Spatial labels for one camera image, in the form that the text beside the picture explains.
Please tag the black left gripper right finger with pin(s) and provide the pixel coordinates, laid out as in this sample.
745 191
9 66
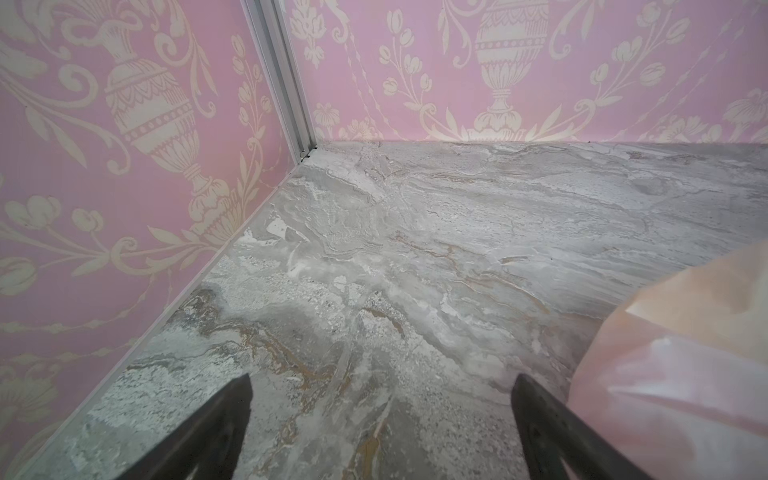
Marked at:
557 444

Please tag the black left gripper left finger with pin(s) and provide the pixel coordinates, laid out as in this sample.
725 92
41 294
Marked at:
207 445

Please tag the white plastic bag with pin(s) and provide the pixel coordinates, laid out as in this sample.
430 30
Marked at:
676 377

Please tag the silver left corner post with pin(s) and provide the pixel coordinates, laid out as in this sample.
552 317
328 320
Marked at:
271 37

